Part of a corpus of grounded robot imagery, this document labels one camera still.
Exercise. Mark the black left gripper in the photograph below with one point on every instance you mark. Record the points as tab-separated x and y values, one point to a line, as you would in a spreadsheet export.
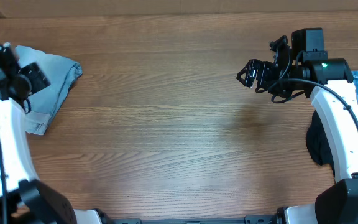
40	80

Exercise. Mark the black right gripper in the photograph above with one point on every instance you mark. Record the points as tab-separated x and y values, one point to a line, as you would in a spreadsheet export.
268	72

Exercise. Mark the light blue denim shorts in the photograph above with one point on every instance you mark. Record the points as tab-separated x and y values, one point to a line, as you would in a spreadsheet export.
61	72

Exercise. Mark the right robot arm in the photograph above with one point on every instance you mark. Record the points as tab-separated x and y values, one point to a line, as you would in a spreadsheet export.
301	66

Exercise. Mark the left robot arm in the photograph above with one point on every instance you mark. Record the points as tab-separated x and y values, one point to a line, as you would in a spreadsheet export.
23	197

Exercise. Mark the black garment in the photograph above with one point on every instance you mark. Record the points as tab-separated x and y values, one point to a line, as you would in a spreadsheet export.
317	143

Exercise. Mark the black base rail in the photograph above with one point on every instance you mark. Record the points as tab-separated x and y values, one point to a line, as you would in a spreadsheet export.
182	220

